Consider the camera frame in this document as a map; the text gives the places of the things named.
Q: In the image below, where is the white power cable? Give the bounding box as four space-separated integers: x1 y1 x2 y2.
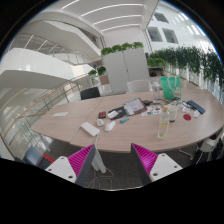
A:
87 134 115 188

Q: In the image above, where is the clear bottle far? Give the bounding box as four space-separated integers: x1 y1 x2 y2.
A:
152 81 160 101

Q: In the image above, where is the green hedge planter row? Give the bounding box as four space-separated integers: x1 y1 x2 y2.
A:
147 46 224 92

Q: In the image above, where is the black notebook with card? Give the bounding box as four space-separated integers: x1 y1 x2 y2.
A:
108 107 126 120

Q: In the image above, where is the white paper sheet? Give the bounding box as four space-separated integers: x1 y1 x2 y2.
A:
52 112 68 117

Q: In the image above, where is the white office chair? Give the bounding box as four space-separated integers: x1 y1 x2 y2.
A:
127 80 151 93

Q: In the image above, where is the blue marker pen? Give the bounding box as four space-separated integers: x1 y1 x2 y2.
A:
120 117 129 123

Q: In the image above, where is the white paper cup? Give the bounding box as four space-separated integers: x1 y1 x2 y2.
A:
168 105 178 122

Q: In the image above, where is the white power strip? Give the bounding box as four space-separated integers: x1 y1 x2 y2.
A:
81 122 100 137

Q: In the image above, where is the red round lid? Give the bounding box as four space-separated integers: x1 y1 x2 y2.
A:
183 114 191 121

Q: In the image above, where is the white computer mouse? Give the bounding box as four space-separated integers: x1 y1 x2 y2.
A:
104 121 116 132

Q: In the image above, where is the white storage cabinet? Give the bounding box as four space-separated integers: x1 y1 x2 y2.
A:
103 48 149 93

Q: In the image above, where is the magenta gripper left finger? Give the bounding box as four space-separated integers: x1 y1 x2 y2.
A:
45 144 98 188

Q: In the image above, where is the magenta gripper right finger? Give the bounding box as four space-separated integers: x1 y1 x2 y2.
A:
130 143 184 186

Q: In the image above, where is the sticker sheet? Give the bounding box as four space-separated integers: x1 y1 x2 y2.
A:
141 106 161 116

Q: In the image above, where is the green tote bag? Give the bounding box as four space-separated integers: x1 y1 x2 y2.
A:
161 77 181 99

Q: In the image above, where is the clear plastic water bottle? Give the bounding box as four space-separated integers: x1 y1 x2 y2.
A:
158 105 170 139

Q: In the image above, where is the black office chair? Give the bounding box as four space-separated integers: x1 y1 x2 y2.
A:
80 87 100 100

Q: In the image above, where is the red black small box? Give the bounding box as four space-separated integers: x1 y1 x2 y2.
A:
98 111 106 119

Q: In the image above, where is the small white device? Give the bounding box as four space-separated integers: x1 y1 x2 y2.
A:
97 119 104 127

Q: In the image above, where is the white chair at right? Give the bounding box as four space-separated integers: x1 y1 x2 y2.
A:
199 130 224 161

